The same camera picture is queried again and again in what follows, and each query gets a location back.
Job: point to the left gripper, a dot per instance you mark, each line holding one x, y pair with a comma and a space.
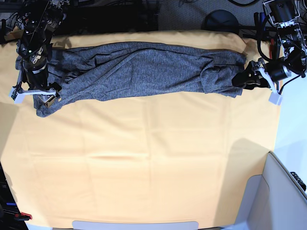
259, 74

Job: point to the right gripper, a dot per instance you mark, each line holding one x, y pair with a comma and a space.
34, 81

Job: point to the grey long-sleeve T-shirt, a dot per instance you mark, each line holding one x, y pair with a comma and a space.
131, 69

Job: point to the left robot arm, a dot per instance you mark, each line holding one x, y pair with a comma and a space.
289, 62

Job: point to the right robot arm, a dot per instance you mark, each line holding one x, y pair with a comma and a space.
40, 19

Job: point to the red clamp at right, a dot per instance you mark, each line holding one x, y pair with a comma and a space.
274, 49

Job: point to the red clamp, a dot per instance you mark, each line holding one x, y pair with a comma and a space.
274, 49
22, 217

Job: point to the black round stand base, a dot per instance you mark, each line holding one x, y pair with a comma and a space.
221, 21

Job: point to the yellow table cloth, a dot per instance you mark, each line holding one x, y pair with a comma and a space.
166, 158

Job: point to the black remote control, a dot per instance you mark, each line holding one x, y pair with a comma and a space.
299, 180

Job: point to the red clamp at left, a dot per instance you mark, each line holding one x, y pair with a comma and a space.
22, 217

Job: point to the white box bin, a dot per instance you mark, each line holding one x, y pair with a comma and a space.
273, 200

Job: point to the grey tray at bottom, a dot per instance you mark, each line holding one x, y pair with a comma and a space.
86, 225

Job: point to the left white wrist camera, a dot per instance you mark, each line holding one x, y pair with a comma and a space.
275, 98

